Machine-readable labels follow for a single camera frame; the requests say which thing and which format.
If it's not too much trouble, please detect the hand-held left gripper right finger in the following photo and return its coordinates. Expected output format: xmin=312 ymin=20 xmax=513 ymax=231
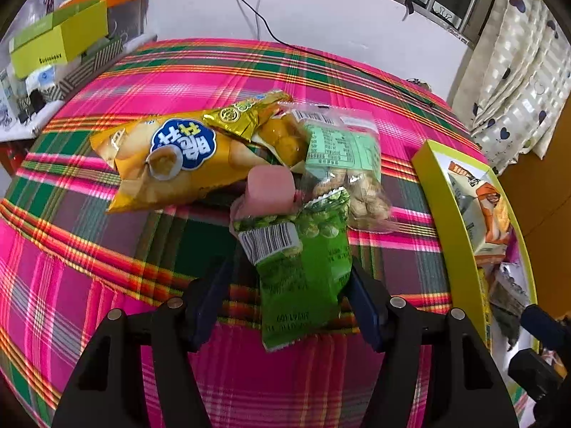
xmin=343 ymin=267 xmax=520 ymax=428

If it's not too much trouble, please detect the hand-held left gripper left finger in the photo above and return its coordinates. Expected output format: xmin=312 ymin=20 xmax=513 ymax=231
xmin=51 ymin=256 xmax=233 ymax=428

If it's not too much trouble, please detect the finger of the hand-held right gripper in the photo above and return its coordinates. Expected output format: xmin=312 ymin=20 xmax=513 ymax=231
xmin=509 ymin=348 xmax=565 ymax=404
xmin=520 ymin=304 xmax=560 ymax=348

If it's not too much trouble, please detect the grey snack packet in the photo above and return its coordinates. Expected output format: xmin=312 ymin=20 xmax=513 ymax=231
xmin=488 ymin=262 xmax=534 ymax=351

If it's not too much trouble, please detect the green pea packet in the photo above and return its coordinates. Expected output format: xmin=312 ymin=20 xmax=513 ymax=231
xmin=297 ymin=186 xmax=352 ymax=250
xmin=233 ymin=213 xmax=351 ymax=353

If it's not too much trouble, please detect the purple snack packet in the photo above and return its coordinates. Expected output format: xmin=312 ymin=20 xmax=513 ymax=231
xmin=504 ymin=229 xmax=521 ymax=268

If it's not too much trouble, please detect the orange white snack packet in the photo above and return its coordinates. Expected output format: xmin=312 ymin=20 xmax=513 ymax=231
xmin=447 ymin=160 xmax=514 ymax=257

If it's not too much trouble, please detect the pink sausage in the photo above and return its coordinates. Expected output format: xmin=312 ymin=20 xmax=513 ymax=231
xmin=229 ymin=166 xmax=304 ymax=233

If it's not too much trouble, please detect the yellow-green cardboard box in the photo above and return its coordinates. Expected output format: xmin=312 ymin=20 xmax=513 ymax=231
xmin=410 ymin=139 xmax=541 ymax=366

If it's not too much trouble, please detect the yellow chip bag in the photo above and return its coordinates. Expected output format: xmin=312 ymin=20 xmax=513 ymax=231
xmin=89 ymin=106 xmax=273 ymax=215

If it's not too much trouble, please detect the clear peanut bag green label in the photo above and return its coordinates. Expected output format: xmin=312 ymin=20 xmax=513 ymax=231
xmin=279 ymin=102 xmax=395 ymax=233

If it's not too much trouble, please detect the vacuum pack of braised eggs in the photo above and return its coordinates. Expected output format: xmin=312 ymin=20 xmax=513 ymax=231
xmin=252 ymin=107 xmax=313 ymax=174

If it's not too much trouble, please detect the gold stick packet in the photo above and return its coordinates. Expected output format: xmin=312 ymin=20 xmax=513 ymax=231
xmin=203 ymin=90 xmax=294 ymax=142

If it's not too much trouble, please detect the plaid tablecloth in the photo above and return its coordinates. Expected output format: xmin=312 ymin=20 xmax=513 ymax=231
xmin=0 ymin=38 xmax=542 ymax=428

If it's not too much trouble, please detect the heart print curtain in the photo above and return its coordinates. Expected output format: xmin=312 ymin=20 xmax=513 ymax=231
xmin=468 ymin=0 xmax=571 ymax=174

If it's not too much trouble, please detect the white side table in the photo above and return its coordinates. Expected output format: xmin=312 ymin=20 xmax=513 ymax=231
xmin=0 ymin=93 xmax=63 ymax=143

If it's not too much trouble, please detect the striped box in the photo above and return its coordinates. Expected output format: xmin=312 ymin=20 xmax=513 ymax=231
xmin=42 ymin=36 xmax=125 ymax=101

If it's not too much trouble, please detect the white blue packet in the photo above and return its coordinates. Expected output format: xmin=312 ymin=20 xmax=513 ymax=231
xmin=24 ymin=65 xmax=56 ymax=94

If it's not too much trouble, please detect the metal window grille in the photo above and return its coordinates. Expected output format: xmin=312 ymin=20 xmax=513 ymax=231
xmin=268 ymin=0 xmax=505 ymax=50

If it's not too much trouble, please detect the lime green box on shelf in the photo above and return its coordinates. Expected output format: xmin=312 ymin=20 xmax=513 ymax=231
xmin=9 ymin=0 xmax=110 ymax=80

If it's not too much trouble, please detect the binder clip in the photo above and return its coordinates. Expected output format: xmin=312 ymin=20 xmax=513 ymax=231
xmin=430 ymin=2 xmax=465 ymax=27

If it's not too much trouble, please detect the black cable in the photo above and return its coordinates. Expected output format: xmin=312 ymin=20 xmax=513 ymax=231
xmin=229 ymin=0 xmax=435 ymax=108

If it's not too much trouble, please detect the white cable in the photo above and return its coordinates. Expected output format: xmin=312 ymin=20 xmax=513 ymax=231
xmin=236 ymin=0 xmax=268 ymax=42

